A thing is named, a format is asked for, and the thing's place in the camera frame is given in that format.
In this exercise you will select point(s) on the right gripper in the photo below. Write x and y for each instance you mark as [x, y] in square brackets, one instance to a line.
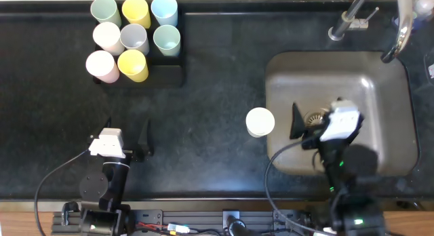
[313, 136]

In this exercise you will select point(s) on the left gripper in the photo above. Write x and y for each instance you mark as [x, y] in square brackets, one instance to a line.
[130, 154]

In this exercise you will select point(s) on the white cup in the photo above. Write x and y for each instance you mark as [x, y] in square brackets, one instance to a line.
[108, 37]
[260, 121]

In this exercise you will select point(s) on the yellow cup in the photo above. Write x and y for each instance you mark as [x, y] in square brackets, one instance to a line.
[135, 11]
[133, 64]

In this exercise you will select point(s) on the pink cup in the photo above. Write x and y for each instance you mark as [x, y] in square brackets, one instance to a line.
[101, 65]

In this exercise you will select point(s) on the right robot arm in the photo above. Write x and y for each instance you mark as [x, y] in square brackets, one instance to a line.
[352, 181]

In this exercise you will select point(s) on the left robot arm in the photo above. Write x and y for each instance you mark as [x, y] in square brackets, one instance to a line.
[108, 181]

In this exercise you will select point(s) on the black tray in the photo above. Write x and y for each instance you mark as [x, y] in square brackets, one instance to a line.
[166, 75]

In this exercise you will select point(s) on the steel sink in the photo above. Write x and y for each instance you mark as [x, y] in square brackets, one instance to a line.
[383, 93]

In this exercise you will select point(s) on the grey cup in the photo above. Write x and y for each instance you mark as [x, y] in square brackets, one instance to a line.
[134, 37]

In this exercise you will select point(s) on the green cup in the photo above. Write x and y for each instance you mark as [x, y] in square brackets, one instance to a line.
[167, 39]
[105, 10]

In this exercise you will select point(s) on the blue cup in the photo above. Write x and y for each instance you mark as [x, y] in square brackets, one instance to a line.
[164, 9]

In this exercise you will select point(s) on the steel tap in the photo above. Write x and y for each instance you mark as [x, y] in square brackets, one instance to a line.
[403, 29]

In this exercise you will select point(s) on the blue soap bottle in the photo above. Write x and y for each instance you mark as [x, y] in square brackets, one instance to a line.
[424, 5]

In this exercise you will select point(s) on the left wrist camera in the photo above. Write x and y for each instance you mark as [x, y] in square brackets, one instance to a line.
[108, 142]

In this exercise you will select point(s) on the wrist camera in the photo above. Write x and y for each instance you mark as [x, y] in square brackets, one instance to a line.
[108, 142]
[339, 120]

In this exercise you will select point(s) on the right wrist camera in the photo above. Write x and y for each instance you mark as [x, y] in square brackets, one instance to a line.
[339, 120]

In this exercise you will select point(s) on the mounting rail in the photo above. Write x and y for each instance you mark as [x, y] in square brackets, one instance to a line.
[203, 222]

